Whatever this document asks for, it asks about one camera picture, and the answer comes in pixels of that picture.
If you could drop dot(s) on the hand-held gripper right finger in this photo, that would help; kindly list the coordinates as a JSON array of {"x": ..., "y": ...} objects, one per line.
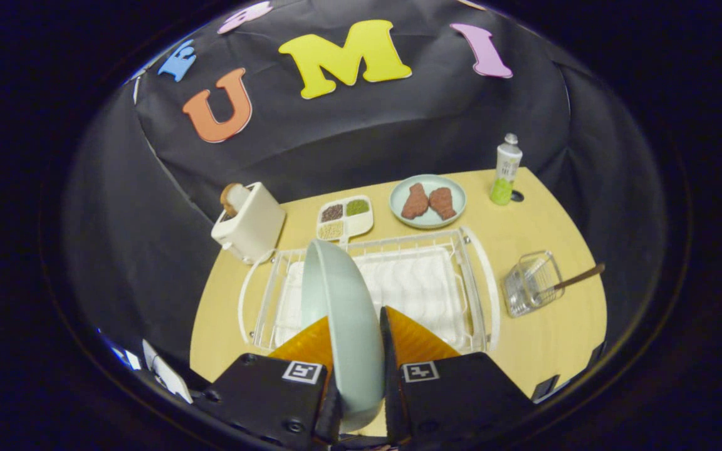
[{"x": 455, "y": 394}]

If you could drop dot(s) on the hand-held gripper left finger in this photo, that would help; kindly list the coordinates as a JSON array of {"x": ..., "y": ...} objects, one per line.
[{"x": 261, "y": 391}]

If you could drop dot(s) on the pale green serving plate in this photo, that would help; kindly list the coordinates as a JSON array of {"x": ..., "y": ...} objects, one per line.
[{"x": 398, "y": 197}]

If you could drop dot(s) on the small black box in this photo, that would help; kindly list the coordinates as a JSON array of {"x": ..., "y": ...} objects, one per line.
[{"x": 546, "y": 387}]

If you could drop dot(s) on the white paper item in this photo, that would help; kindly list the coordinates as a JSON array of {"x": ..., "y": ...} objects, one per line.
[{"x": 170, "y": 376}]

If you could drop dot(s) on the white drip tray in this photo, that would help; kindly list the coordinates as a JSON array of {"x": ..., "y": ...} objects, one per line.
[{"x": 417, "y": 288}]

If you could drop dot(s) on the cream toaster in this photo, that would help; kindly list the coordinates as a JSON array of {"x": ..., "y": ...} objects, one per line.
[{"x": 254, "y": 222}]

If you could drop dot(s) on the brown meat piece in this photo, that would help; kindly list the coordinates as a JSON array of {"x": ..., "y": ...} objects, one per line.
[
  {"x": 415, "y": 202},
  {"x": 443, "y": 202}
]

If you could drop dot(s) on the toasted bread slice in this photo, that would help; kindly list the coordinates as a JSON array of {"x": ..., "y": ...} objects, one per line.
[{"x": 230, "y": 199}]

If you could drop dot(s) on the white divided condiment tray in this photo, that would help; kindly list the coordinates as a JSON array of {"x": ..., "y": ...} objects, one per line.
[{"x": 361, "y": 222}]

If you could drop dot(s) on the black table grommet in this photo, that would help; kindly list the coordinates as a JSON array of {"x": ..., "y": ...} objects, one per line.
[{"x": 517, "y": 196}]

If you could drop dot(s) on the green label drink bottle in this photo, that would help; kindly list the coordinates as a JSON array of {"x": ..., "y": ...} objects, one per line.
[{"x": 505, "y": 172}]

